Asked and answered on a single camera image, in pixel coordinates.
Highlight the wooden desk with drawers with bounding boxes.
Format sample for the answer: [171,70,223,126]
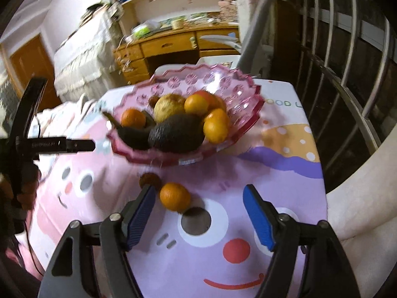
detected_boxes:
[114,23,239,85]

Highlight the orange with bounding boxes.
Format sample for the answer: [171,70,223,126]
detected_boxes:
[184,94,209,117]
[160,182,191,213]

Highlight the pink scalloped plastic fruit plate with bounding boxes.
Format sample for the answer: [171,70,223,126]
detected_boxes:
[102,64,265,167]

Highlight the small red-brown apple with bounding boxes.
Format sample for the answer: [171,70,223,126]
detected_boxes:
[139,172,163,192]

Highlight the white covered cabinet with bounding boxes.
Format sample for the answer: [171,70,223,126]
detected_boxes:
[54,7,127,103]

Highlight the person's left hand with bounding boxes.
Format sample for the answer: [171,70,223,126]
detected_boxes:
[1,162,42,223]

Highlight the yellow pear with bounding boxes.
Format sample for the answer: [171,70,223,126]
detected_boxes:
[154,94,186,123]

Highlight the wooden door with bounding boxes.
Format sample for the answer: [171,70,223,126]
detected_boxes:
[1,34,61,112]

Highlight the red apple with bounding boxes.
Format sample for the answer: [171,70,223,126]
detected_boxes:
[195,90,227,111]

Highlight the dark overripe banana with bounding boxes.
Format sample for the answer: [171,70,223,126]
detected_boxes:
[102,110,156,151]

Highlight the white pillow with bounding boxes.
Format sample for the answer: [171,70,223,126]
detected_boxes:
[327,130,397,297]

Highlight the pink cartoon bed quilt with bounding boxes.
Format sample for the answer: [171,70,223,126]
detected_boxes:
[29,81,327,297]

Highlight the orange mandarin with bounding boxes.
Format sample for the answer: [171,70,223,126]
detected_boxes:
[120,108,147,129]

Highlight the small brown passion fruit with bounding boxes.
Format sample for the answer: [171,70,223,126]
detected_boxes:
[148,95,160,108]

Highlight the yellow-orange mandarin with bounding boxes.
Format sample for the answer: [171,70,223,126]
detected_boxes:
[203,118,229,144]
[204,108,231,127]

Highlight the metal bed headboard rails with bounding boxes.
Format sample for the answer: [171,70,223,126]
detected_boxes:
[270,0,396,179]

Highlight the dark avocado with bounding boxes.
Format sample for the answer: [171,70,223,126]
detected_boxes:
[148,113,204,154]

